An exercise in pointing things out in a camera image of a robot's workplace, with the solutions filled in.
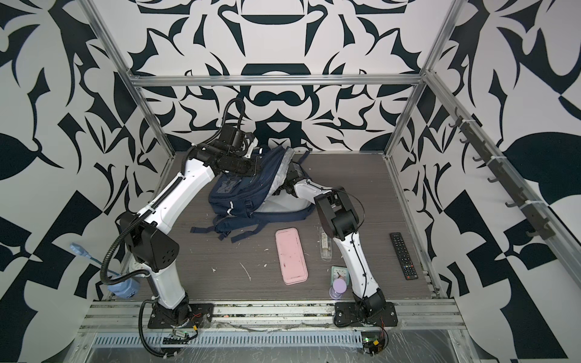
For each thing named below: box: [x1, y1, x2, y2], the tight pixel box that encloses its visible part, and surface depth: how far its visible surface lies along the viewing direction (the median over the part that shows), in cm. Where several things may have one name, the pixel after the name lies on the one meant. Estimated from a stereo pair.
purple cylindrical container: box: [328, 278, 348, 300], surface depth 74 cm
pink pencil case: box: [274, 226, 309, 286], surface depth 87 cm
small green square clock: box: [329, 265, 351, 287], surface depth 83 cm
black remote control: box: [389, 232, 419, 281], surface depth 88 cm
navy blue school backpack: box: [190, 145, 317, 242], surface depth 93 cm
